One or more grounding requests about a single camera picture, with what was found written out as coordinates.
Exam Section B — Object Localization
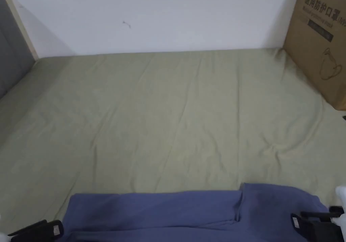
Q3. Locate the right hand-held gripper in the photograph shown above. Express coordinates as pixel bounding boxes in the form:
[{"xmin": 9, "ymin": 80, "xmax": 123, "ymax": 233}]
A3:
[{"xmin": 290, "ymin": 185, "xmax": 346, "ymax": 242}]

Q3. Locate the grey padded headboard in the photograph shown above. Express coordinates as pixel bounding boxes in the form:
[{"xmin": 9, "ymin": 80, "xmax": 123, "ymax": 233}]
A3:
[{"xmin": 0, "ymin": 0, "xmax": 40, "ymax": 100}]

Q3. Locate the blue garment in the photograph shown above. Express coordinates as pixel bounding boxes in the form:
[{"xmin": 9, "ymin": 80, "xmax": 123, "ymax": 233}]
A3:
[{"xmin": 61, "ymin": 182, "xmax": 332, "ymax": 242}]

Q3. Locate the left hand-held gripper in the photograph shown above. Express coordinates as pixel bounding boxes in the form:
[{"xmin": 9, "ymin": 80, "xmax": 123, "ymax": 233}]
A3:
[{"xmin": 0, "ymin": 213, "xmax": 64, "ymax": 242}]

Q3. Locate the printed cardboard carton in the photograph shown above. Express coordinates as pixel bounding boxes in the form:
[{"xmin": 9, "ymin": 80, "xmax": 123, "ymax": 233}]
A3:
[{"xmin": 282, "ymin": 0, "xmax": 346, "ymax": 111}]

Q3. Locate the bed with pale green sheet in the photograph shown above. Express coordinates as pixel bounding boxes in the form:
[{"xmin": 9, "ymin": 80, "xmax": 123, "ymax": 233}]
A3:
[{"xmin": 0, "ymin": 47, "xmax": 346, "ymax": 242}]

